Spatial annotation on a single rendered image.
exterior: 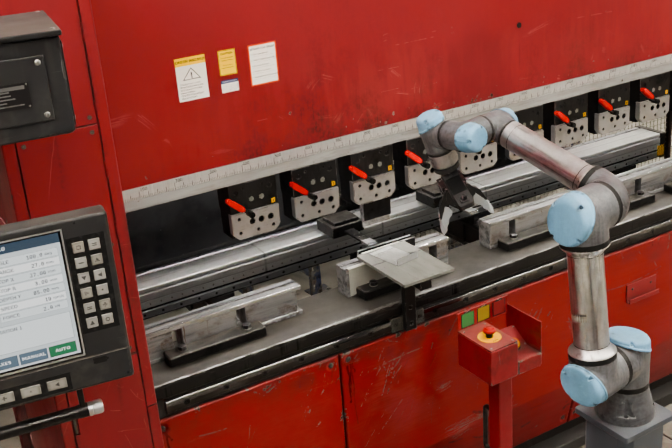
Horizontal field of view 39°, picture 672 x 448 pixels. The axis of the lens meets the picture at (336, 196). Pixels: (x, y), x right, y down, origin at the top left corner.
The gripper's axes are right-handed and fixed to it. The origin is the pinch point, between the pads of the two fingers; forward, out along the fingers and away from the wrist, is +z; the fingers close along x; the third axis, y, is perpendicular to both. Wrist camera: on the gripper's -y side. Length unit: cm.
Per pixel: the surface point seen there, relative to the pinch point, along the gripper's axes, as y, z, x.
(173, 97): 14, -64, 59
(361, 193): 29.3, -7.6, 23.5
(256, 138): 21, -41, 44
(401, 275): 11.4, 13.3, 22.5
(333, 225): 50, 10, 36
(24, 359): -66, -54, 97
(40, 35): -55, -106, 66
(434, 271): 10.8, 16.3, 13.1
